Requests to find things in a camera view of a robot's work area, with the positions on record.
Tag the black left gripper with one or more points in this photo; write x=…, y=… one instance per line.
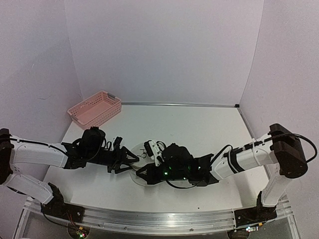
x=120, y=158

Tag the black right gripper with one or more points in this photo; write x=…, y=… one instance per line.
x=152, y=179

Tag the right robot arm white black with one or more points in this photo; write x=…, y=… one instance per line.
x=279, y=147

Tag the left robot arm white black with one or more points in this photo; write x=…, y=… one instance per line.
x=92, y=147

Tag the pink plastic basket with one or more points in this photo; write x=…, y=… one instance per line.
x=95, y=110

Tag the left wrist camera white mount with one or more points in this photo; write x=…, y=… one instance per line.
x=115, y=143

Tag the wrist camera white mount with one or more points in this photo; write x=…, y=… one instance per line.
x=115, y=143
x=154, y=150

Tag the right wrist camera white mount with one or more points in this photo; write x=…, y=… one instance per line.
x=154, y=150

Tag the aluminium front rail frame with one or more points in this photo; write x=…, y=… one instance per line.
x=164, y=224

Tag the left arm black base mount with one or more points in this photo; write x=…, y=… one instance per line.
x=56, y=207

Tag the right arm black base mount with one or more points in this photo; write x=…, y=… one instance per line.
x=254, y=215

